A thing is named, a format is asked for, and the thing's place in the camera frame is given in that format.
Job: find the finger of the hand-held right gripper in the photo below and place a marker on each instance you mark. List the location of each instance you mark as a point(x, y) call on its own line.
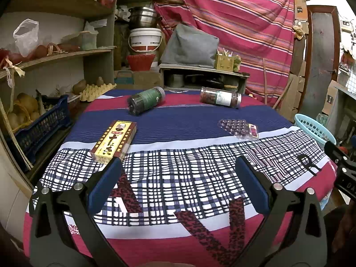
point(332, 148)

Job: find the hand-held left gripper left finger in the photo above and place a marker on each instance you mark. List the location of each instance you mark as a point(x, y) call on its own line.
point(104, 186)

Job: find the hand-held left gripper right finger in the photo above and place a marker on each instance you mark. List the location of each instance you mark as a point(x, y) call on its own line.
point(251, 186)

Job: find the light blue plastic basket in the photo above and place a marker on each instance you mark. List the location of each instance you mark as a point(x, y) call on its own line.
point(314, 128)

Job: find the yellow and red carton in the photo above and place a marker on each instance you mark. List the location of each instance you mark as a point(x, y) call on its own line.
point(115, 141)

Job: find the printed cardboard box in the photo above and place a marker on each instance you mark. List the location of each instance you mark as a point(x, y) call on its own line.
point(331, 97)

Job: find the clear blister pack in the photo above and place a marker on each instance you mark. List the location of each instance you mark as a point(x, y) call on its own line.
point(235, 126)

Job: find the leaning cardboard sheets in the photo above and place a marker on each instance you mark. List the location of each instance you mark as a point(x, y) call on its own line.
point(296, 89)

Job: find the dark blue plastic crate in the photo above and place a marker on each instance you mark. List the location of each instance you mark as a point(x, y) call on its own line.
point(41, 128)

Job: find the printed plaid tablecloth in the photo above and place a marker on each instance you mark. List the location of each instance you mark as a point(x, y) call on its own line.
point(178, 133)

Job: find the white label spice jar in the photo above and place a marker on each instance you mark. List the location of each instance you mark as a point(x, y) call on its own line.
point(221, 97)

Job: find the wooden stick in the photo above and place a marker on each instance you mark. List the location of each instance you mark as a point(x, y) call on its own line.
point(265, 80)

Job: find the green label spice jar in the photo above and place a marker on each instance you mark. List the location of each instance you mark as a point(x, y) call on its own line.
point(146, 100)

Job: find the yellow egg tray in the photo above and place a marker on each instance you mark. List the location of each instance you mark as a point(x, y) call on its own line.
point(96, 89)

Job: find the black pan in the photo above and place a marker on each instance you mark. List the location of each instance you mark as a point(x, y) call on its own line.
point(219, 83)

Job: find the small blue box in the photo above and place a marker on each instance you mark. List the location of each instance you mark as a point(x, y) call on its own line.
point(123, 76)

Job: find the pile of potatoes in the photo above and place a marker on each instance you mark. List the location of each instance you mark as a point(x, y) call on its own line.
point(26, 105)

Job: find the brown cardboard box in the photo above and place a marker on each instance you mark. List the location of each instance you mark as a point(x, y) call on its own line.
point(146, 79)

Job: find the green leafy bundle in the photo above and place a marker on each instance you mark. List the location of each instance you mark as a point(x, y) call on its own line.
point(237, 61)

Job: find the low wooden cabinet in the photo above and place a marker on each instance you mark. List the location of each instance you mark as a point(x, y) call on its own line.
point(203, 69)

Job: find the yellow box with sticks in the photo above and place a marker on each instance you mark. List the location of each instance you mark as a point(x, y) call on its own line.
point(224, 61)

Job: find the red plastic basin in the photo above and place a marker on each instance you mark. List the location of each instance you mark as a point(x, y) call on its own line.
point(140, 61)

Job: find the brown mesh bag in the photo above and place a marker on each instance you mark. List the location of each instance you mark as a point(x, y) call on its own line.
point(55, 48)

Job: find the cardboard pieces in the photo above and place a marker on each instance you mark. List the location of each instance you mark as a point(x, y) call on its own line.
point(301, 5)

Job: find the clear plastic container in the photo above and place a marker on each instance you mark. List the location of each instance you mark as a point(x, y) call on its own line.
point(89, 39)

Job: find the white plastic bucket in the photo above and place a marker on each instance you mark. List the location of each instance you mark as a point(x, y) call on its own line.
point(144, 40)

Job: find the grey cushion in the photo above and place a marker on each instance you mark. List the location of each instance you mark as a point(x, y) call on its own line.
point(190, 47)

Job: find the red mesh bag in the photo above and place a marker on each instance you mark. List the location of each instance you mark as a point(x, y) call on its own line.
point(11, 58)

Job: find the red striped hanging cloth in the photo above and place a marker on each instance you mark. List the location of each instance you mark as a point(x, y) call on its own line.
point(236, 19)

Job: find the clear plastic bag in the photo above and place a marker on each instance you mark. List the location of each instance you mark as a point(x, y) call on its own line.
point(26, 37)

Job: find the stacked steel pots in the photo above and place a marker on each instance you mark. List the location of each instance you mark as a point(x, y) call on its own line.
point(143, 16)

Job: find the wooden shelf unit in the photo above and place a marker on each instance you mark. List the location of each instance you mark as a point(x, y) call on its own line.
point(55, 8)

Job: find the wooden door frame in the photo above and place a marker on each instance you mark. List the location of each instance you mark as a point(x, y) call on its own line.
point(319, 61)

